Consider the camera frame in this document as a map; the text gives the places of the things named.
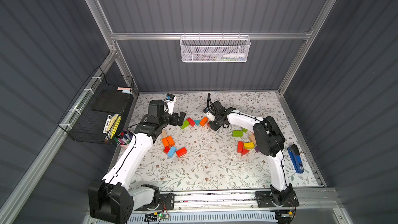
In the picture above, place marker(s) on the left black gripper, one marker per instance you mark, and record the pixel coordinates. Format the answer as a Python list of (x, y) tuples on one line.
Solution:
[(178, 119)]

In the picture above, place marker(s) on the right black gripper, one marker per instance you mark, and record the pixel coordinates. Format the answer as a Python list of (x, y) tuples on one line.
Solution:
[(216, 121)]

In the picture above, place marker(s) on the orange rectangular block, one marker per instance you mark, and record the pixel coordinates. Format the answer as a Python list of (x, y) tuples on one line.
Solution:
[(204, 121)]

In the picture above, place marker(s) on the red rectangular block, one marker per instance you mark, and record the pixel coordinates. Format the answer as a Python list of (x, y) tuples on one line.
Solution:
[(181, 152)]

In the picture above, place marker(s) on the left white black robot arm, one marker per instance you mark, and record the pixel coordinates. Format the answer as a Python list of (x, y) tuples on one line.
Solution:
[(130, 158)]

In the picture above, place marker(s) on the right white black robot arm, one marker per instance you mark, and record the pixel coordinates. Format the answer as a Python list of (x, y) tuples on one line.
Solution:
[(269, 140)]

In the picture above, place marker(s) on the orange block left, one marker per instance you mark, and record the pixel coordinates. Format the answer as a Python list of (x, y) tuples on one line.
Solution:
[(168, 141)]

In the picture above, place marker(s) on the light blue block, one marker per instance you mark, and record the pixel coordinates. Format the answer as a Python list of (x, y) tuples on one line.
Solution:
[(171, 152)]

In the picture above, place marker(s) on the small red block left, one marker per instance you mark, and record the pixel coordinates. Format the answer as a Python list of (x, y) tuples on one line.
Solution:
[(166, 150)]

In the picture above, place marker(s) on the yellow block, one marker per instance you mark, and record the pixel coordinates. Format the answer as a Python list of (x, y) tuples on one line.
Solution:
[(249, 145)]

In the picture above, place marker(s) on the red triangle block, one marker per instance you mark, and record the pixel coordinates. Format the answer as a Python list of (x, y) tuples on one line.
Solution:
[(244, 152)]

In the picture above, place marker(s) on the pink pen cup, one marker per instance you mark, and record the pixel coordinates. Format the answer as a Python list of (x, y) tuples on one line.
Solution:
[(124, 138)]

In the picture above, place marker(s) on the yellow highlighter pack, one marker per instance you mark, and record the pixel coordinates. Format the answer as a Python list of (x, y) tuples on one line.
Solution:
[(113, 126)]

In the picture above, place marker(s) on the white marker in basket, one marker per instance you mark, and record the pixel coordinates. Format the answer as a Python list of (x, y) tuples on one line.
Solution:
[(235, 57)]

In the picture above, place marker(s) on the blue stapler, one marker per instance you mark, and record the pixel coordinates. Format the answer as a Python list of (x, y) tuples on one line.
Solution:
[(296, 158)]

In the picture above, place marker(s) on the white wire mesh basket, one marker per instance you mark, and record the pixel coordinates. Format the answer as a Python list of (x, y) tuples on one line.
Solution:
[(211, 48)]

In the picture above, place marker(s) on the black wire mesh basket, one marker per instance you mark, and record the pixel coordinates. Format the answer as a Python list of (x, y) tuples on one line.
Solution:
[(105, 95)]

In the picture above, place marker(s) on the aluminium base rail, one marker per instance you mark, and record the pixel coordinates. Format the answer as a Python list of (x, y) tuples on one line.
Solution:
[(244, 200)]

